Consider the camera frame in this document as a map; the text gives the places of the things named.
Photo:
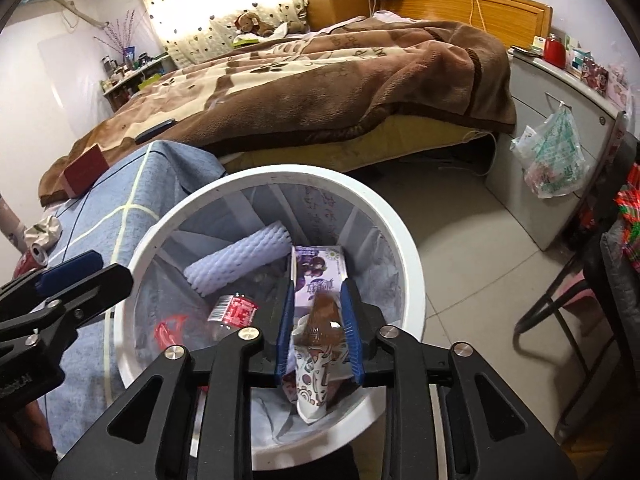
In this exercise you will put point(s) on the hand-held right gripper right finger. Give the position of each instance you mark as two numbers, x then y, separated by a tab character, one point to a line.
352	340

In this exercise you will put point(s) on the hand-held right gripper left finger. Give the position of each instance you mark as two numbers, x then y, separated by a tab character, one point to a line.
286	330

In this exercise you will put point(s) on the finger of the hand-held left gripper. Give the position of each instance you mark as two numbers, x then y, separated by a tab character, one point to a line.
100	285
70	270

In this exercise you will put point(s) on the brown patterned carton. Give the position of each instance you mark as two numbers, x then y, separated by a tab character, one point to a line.
312	375

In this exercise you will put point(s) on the clear bottle with red label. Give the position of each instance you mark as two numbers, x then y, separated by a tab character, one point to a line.
232	310

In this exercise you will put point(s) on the purple carton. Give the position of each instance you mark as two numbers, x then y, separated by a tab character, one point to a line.
320	270

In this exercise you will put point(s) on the white trash basket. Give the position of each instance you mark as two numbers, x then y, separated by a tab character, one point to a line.
410	280

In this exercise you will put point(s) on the white foam fruit net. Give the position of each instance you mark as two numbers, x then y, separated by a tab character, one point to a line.
235	260

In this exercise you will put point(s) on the person's left hand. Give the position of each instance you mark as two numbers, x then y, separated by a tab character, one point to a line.
35	425

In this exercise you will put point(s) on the crushed red drink can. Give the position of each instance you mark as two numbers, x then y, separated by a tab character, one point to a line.
39	255

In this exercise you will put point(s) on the dark red box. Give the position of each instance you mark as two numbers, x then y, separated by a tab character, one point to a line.
85	170

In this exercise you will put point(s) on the black phone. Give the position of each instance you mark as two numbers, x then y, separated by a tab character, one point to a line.
155	130

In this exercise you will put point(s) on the yellow mattress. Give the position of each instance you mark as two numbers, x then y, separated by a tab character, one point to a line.
350	150

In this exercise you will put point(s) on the cluttered white shelf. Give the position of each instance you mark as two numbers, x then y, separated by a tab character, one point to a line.
130	72

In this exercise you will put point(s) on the purple dried flowers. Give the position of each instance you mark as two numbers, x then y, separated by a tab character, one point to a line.
120	32

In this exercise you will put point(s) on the brown patterned blanket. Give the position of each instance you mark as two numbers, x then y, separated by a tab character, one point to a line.
300	85

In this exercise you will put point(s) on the black chair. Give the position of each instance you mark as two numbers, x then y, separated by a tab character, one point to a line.
615	280

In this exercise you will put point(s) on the printed plastic bag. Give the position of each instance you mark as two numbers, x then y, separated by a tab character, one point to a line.
550	155

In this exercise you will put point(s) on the spotted curtain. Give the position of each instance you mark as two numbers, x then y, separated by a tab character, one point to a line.
210	5

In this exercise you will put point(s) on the grey nightstand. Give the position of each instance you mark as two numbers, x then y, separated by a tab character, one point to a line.
550	110

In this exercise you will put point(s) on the brown teddy bear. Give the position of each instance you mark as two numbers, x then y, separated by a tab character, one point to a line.
252	22

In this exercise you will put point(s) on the colourful cloth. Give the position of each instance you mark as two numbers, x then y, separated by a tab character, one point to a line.
630	210

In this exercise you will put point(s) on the pink pillow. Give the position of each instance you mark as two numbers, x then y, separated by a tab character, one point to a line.
390	15

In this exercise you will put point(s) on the wooden headboard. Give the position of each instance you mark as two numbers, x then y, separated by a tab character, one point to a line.
475	15

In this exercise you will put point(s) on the red jar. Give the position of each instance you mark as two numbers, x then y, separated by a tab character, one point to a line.
552	50

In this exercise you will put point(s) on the printed box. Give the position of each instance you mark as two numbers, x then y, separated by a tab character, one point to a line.
595	75

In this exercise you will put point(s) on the wall pipe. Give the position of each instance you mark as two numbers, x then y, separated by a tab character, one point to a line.
82	15

